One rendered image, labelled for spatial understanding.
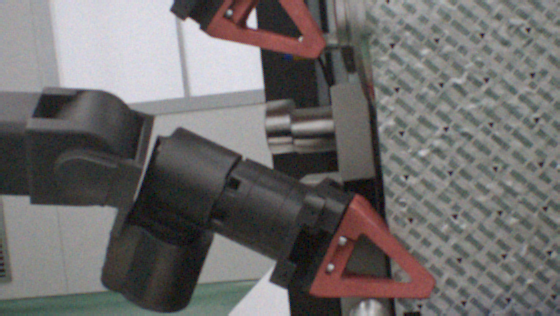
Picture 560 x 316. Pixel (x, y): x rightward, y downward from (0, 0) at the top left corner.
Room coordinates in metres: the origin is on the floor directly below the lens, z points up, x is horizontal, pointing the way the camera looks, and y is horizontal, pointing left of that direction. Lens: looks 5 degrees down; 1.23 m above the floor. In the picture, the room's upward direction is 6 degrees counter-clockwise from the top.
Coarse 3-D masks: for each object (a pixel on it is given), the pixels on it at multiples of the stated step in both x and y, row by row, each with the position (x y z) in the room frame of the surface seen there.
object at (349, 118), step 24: (336, 96) 0.87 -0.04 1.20; (360, 96) 0.87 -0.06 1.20; (312, 120) 0.89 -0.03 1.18; (336, 120) 0.88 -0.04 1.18; (360, 120) 0.87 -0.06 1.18; (312, 144) 0.89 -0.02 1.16; (336, 144) 0.89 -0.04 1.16; (360, 144) 0.87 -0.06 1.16; (360, 168) 0.87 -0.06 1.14; (360, 192) 0.87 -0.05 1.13; (384, 216) 0.90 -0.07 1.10; (360, 240) 0.88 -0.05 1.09; (360, 264) 0.88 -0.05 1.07; (384, 264) 0.88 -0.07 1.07
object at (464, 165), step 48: (384, 96) 0.80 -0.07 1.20; (432, 96) 0.79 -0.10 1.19; (480, 96) 0.79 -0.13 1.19; (528, 96) 0.78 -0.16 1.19; (384, 144) 0.80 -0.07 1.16; (432, 144) 0.79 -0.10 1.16; (480, 144) 0.79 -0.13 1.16; (528, 144) 0.78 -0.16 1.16; (432, 192) 0.79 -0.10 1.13; (480, 192) 0.79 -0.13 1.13; (528, 192) 0.78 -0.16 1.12; (432, 240) 0.79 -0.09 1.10; (480, 240) 0.79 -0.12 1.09; (528, 240) 0.78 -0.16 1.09; (480, 288) 0.79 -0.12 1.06; (528, 288) 0.78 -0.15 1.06
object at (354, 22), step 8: (352, 0) 0.81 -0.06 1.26; (352, 8) 0.80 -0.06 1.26; (352, 16) 0.80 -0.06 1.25; (352, 24) 0.80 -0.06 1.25; (352, 32) 0.81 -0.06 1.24; (352, 40) 0.81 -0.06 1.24; (360, 40) 0.81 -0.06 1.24; (360, 48) 0.81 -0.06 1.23; (360, 56) 0.81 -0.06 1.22; (360, 64) 0.81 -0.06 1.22; (360, 72) 0.82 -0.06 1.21; (360, 80) 0.82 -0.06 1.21; (368, 96) 0.84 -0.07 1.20
